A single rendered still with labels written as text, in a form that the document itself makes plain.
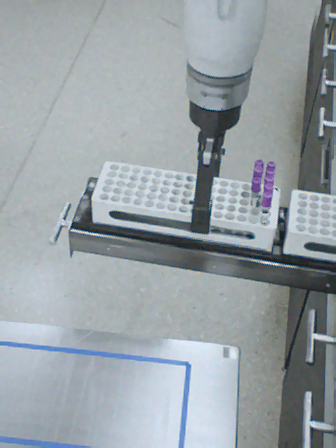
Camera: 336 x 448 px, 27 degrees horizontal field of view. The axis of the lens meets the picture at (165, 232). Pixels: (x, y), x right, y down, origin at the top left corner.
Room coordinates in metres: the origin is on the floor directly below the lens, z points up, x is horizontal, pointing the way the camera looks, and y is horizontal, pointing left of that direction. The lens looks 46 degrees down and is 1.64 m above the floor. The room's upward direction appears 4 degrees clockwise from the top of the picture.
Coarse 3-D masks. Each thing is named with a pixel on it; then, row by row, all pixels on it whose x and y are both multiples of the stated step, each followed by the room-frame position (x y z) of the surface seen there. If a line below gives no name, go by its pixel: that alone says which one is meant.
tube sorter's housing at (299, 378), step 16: (320, 304) 0.83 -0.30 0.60; (304, 320) 0.94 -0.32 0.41; (320, 320) 0.79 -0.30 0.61; (304, 336) 0.88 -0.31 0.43; (304, 352) 0.84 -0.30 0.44; (320, 352) 0.71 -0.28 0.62; (288, 368) 0.96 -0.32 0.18; (304, 368) 0.79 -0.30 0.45; (320, 368) 0.68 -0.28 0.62; (288, 384) 0.89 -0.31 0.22; (304, 384) 0.75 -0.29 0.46; (320, 384) 0.64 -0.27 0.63; (288, 400) 0.84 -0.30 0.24; (320, 400) 0.61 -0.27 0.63; (288, 416) 0.79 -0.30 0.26; (320, 416) 0.58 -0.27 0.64; (288, 432) 0.74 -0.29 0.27; (320, 432) 0.55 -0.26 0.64
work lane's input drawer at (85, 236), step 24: (48, 240) 0.82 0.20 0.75; (72, 240) 0.79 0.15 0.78; (96, 240) 0.78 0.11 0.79; (120, 240) 0.78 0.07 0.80; (144, 240) 0.78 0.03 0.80; (168, 240) 0.78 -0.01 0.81; (192, 240) 0.77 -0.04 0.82; (168, 264) 0.77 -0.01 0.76; (192, 264) 0.76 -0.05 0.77; (216, 264) 0.76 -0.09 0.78; (240, 264) 0.75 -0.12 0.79; (264, 264) 0.75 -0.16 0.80; (288, 264) 0.75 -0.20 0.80; (312, 264) 0.75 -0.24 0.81; (312, 288) 0.73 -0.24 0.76
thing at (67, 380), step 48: (0, 336) 0.56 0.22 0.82; (48, 336) 0.57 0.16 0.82; (96, 336) 0.57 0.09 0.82; (144, 336) 0.58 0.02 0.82; (0, 384) 0.49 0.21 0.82; (48, 384) 0.49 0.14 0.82; (96, 384) 0.50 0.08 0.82; (144, 384) 0.50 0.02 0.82; (192, 384) 0.51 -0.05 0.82; (0, 432) 0.42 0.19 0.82; (48, 432) 0.42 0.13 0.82; (96, 432) 0.43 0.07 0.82; (144, 432) 0.43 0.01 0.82; (192, 432) 0.44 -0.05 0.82
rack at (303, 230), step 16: (304, 192) 0.85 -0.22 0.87; (288, 208) 0.84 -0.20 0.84; (304, 208) 0.81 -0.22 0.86; (320, 208) 0.82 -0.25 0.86; (288, 224) 0.78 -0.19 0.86; (304, 224) 0.78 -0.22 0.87; (320, 224) 0.79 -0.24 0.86; (288, 240) 0.76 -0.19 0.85; (304, 240) 0.76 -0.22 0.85; (320, 240) 0.75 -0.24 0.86; (304, 256) 0.76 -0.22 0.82; (320, 256) 0.75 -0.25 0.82
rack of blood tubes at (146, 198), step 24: (120, 168) 0.89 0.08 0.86; (144, 168) 0.89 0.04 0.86; (96, 192) 0.82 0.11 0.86; (120, 192) 0.84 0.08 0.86; (144, 192) 0.83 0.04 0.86; (168, 192) 0.84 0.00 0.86; (192, 192) 0.84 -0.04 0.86; (216, 192) 0.84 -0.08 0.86; (240, 192) 0.84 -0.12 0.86; (96, 216) 0.80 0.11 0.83; (120, 216) 0.83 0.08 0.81; (144, 216) 0.83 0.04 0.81; (168, 216) 0.79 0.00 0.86; (216, 216) 0.80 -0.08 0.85; (240, 216) 0.79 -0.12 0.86; (216, 240) 0.78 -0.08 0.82; (240, 240) 0.77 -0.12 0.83; (264, 240) 0.77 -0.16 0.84
